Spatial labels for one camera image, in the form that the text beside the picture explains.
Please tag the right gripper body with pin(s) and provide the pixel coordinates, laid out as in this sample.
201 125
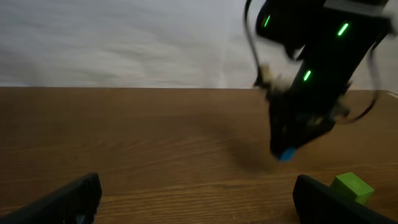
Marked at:
298 118

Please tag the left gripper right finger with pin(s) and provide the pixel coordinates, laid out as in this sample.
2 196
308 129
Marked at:
323 208

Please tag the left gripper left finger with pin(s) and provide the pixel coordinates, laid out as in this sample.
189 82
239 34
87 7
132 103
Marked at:
71 202

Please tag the green cube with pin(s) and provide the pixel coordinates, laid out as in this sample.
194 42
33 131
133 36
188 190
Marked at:
351 185

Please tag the blue cube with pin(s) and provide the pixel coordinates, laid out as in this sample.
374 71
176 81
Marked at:
287 154

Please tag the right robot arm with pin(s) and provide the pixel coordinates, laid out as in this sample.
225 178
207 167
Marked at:
326 46

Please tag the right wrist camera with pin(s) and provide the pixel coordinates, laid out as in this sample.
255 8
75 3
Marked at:
269 77

